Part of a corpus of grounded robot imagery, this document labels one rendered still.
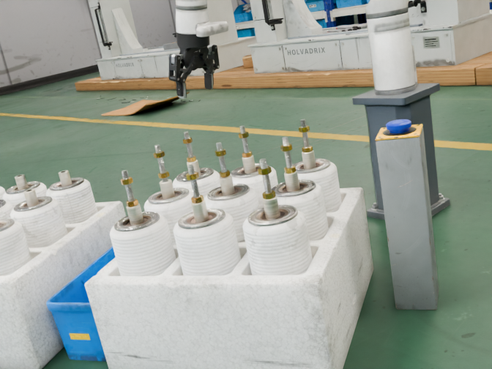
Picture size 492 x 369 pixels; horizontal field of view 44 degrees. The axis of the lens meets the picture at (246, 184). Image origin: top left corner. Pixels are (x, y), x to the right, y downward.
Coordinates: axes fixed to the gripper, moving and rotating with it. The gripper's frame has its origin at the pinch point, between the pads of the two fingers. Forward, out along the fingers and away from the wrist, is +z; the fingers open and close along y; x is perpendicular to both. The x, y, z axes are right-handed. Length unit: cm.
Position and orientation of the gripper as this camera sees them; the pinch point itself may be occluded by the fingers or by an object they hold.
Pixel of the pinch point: (195, 91)
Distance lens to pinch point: 145.5
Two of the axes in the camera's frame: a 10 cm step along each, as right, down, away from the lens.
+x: 7.8, 2.6, -5.7
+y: -6.3, 3.4, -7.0
